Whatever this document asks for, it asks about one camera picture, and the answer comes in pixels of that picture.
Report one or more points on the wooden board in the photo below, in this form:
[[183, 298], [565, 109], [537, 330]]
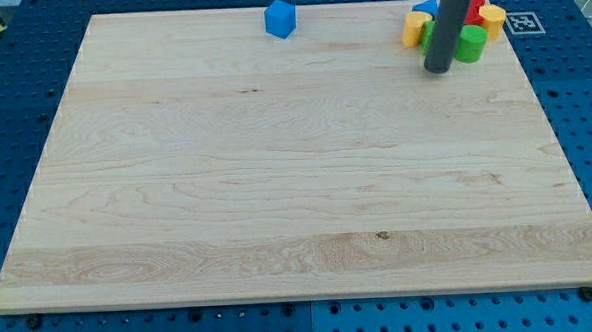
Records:
[[194, 159]]

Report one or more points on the blue cube block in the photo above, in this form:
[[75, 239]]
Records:
[[280, 19]]

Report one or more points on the green block behind rod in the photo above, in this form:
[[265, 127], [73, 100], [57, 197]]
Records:
[[425, 36]]

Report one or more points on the yellow block left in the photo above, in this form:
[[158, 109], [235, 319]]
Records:
[[412, 28]]

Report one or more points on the blue triangular block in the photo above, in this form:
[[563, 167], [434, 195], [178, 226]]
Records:
[[427, 6]]

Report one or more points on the green cylinder block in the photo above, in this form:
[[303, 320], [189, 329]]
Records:
[[471, 44]]

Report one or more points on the red block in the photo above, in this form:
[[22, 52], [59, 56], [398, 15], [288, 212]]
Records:
[[473, 16]]

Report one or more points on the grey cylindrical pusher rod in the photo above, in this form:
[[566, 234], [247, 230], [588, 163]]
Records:
[[445, 35]]

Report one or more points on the white fiducial marker tag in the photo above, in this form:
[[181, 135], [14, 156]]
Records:
[[524, 23]]

